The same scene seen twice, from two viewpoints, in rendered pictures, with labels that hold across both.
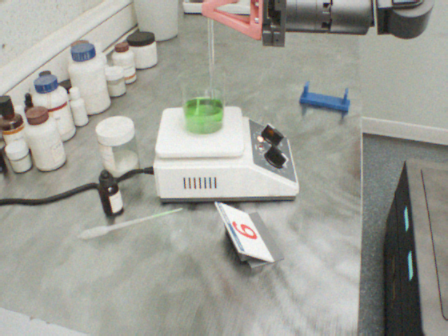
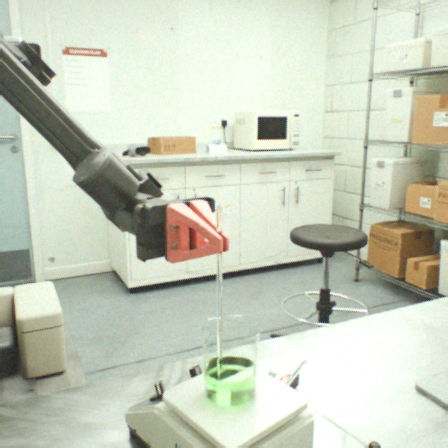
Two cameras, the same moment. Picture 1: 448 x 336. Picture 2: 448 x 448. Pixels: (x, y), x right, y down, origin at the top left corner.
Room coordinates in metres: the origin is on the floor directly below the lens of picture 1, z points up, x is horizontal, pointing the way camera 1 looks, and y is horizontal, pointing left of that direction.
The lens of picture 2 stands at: (0.82, 0.35, 1.13)
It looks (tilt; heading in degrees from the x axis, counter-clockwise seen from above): 13 degrees down; 229
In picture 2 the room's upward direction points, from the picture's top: straight up
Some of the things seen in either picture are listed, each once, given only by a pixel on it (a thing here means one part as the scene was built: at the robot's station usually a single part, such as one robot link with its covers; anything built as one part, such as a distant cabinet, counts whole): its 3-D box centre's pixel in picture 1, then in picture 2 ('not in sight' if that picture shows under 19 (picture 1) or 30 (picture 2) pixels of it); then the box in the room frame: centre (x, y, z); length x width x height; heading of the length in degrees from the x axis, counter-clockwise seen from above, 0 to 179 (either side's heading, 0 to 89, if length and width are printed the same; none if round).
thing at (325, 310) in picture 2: not in sight; (324, 307); (-0.83, -0.81, 0.28); 0.40 x 0.40 x 0.05
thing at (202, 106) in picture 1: (202, 104); (232, 361); (0.52, 0.02, 0.88); 0.07 x 0.06 x 0.08; 5
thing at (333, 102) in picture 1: (325, 95); not in sight; (0.74, -0.21, 0.77); 0.10 x 0.03 x 0.04; 68
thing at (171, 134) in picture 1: (201, 130); (234, 399); (0.52, 0.03, 0.83); 0.12 x 0.12 x 0.01; 0
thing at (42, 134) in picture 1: (43, 138); not in sight; (0.56, 0.29, 0.80); 0.06 x 0.06 x 0.10
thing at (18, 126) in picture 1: (12, 126); not in sight; (0.60, 0.36, 0.80); 0.04 x 0.04 x 0.11
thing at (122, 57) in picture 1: (123, 62); not in sight; (0.87, 0.21, 0.79); 0.05 x 0.05 x 0.09
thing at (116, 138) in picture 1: (118, 147); not in sight; (0.54, 0.16, 0.79); 0.06 x 0.06 x 0.08
